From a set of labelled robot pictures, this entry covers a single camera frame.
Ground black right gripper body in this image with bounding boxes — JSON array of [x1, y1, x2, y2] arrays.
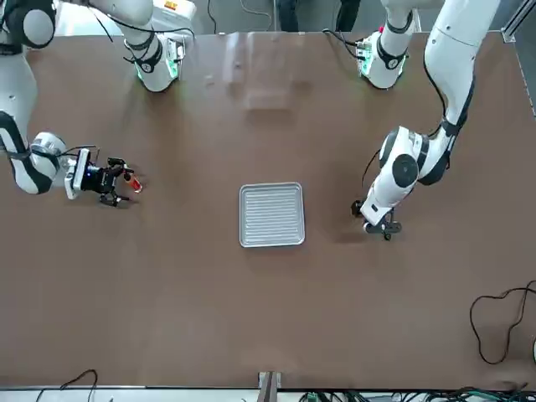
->
[[85, 165, 111, 195]]

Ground silver ribbed metal tray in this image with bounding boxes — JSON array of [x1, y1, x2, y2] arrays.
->
[[239, 181, 307, 249]]

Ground white cabinet with warning label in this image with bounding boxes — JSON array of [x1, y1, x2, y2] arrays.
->
[[151, 0, 198, 33]]

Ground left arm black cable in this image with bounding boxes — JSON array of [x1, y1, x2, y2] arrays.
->
[[360, 58, 477, 204]]

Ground thin black lamp cable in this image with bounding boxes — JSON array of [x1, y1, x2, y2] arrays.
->
[[468, 279, 536, 365]]

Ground black base power cable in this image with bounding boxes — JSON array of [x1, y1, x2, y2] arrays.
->
[[321, 28, 365, 59]]

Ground tangled black cables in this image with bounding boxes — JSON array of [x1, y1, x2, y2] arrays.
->
[[297, 383, 536, 402]]

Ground aluminium frame post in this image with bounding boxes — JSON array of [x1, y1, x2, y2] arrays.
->
[[257, 370, 284, 402]]

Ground aluminium frame profile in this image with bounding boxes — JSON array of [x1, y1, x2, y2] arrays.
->
[[501, 0, 536, 43]]

